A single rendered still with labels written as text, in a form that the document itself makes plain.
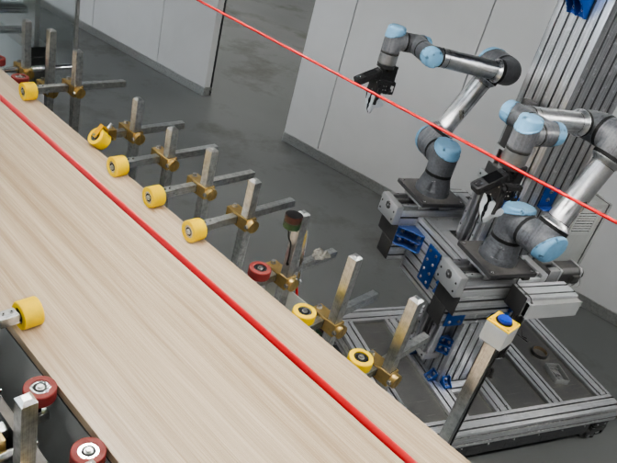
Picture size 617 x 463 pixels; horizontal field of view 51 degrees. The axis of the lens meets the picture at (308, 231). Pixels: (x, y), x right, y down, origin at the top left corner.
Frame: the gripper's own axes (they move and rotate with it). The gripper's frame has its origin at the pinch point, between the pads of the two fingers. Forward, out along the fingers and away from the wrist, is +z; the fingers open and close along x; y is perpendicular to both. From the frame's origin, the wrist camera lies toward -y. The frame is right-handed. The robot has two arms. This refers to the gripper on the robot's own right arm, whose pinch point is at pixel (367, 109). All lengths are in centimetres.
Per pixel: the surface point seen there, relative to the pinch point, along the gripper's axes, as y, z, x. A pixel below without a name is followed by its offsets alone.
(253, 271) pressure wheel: -59, 41, -54
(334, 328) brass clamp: -36, 48, -77
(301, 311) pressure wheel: -49, 41, -76
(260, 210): -47, 36, -22
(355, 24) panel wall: 103, 18, 214
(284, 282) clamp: -46, 46, -54
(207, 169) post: -66, 27, -7
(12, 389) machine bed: -134, 72, -68
